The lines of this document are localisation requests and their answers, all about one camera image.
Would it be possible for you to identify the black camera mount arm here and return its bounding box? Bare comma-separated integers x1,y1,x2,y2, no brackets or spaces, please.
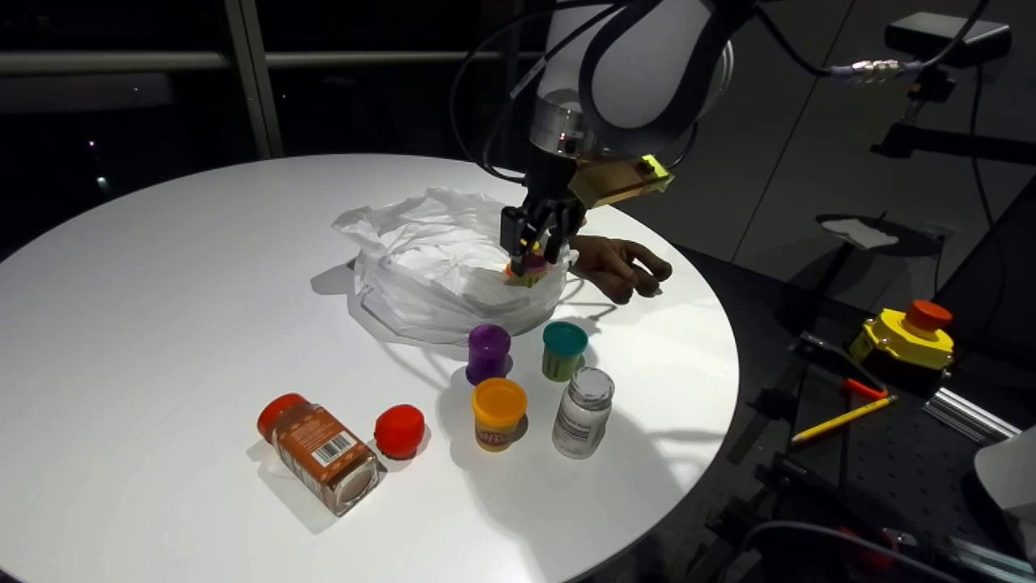
868,61,1036,169

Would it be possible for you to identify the grey external camera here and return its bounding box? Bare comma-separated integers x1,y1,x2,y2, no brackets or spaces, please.
881,5,1017,72

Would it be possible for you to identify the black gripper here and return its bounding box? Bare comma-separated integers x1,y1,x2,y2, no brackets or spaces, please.
494,157,593,276

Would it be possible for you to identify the grey floor cable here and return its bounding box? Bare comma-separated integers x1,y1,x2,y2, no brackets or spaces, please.
741,519,965,583

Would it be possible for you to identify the yellow pencil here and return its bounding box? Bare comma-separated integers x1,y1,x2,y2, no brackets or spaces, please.
786,393,900,447

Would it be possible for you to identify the grey window post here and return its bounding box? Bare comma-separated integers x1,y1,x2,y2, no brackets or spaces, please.
221,0,287,163

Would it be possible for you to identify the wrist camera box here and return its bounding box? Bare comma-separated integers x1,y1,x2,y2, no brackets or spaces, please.
566,153,676,211

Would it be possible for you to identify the brown plush moose toy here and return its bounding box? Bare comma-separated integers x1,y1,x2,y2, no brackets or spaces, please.
563,229,676,309

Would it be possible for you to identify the cable with shiny connector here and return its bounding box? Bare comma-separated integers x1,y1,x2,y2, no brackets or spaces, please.
751,0,996,81

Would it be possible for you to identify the purple dough tub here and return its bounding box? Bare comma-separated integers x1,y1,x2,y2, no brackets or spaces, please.
463,322,518,387

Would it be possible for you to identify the orange cap spice bottle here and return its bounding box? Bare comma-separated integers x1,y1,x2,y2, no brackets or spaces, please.
253,393,391,522

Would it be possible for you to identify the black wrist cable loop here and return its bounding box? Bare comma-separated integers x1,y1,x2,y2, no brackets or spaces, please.
444,2,563,186

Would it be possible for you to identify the white plastic bag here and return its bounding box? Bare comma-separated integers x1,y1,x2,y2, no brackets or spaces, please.
329,186,586,345

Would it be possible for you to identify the white lid glass jar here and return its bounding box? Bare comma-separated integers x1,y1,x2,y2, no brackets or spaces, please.
549,363,619,462

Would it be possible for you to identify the red handled tool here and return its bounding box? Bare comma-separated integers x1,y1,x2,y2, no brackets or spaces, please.
839,374,894,407

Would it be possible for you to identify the orange lid dough tub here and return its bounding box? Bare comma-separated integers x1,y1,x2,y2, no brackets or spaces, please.
469,374,534,455

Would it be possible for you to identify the grey flat stand plate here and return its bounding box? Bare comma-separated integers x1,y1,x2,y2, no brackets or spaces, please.
812,211,946,262

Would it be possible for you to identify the white rounded object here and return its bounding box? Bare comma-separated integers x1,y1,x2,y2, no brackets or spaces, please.
970,424,1036,534

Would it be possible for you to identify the teal lid dough tub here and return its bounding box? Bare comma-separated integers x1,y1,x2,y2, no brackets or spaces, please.
537,318,593,384

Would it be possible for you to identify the grey horizontal window rail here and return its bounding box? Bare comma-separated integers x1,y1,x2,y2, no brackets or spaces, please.
0,49,510,81

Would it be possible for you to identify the aluminium profile rail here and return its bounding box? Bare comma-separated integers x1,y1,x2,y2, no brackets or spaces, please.
925,384,1024,445

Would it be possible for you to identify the yellow emergency stop button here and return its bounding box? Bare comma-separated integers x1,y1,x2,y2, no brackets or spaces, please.
844,297,959,374

